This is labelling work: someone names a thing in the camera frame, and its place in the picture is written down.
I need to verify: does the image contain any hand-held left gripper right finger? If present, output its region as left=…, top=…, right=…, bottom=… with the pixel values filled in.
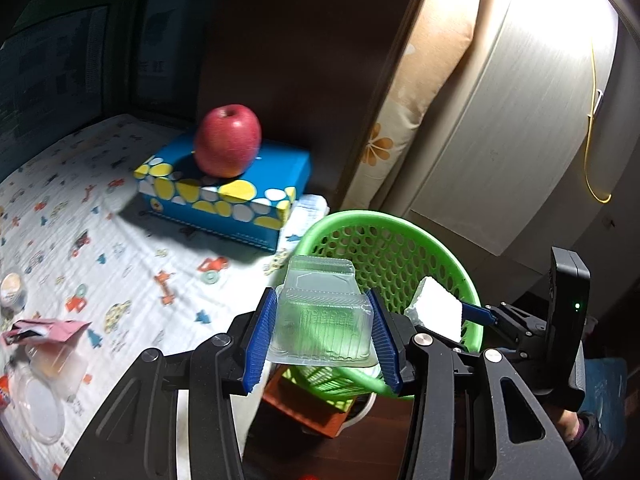
left=364, top=287, right=583, bottom=480

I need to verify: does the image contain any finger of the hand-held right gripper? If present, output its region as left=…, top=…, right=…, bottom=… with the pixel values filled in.
left=460, top=301, right=549, bottom=361

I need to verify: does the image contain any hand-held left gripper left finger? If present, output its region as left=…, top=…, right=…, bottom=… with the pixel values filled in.
left=60, top=290, right=278, bottom=480

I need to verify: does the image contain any white foam block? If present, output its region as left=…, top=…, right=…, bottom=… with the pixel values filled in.
left=404, top=276, right=463, bottom=343

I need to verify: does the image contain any clear plastic clamshell container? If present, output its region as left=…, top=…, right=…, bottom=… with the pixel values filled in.
left=267, top=256, right=381, bottom=366

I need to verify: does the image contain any green plastic mesh basket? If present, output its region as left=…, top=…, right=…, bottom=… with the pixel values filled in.
left=277, top=210, right=485, bottom=401

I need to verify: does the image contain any clear plastic cup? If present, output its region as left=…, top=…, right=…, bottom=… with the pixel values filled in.
left=20, top=342, right=88, bottom=401

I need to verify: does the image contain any pink snack packet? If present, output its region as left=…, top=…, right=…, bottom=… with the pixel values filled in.
left=0, top=317, right=92, bottom=347

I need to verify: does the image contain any person's right forearm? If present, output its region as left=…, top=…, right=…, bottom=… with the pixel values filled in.
left=555, top=407, right=631, bottom=480

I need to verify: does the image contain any white bucket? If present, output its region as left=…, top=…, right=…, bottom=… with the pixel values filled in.
left=340, top=390, right=378, bottom=436

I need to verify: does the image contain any blue and white cloth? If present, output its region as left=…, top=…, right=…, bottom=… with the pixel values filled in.
left=582, top=357, right=628, bottom=441

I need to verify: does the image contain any orange red box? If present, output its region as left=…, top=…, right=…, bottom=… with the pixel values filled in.
left=262, top=370, right=351, bottom=438

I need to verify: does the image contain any white wipes packet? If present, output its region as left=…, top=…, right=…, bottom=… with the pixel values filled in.
left=290, top=194, right=330, bottom=241

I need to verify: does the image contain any white printed blanket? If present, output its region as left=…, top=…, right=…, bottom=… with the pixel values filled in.
left=0, top=112, right=331, bottom=480

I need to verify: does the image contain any blue spotted tissue box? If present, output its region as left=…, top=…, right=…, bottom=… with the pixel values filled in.
left=133, top=132, right=312, bottom=253

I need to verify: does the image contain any white cabinet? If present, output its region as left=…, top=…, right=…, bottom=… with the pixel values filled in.
left=410, top=0, right=640, bottom=271

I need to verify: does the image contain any red apple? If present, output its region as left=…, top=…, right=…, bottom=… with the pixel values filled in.
left=194, top=104, right=262, bottom=178

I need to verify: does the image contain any beige flower print pillow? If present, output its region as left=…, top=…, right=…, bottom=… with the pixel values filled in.
left=344, top=0, right=488, bottom=211

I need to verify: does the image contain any clear round plastic lid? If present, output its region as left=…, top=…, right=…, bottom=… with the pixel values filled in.
left=15, top=375, right=68, bottom=443

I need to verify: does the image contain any small round jar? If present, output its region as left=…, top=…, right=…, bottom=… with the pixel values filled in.
left=0, top=272, right=26, bottom=311

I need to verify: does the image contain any dark brown wooden panel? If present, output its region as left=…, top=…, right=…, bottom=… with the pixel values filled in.
left=197, top=0, right=436, bottom=201

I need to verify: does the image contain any dark window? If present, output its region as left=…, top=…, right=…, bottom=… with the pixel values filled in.
left=0, top=0, right=221, bottom=176

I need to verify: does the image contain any yellow cable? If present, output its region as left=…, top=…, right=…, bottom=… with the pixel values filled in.
left=582, top=42, right=613, bottom=204

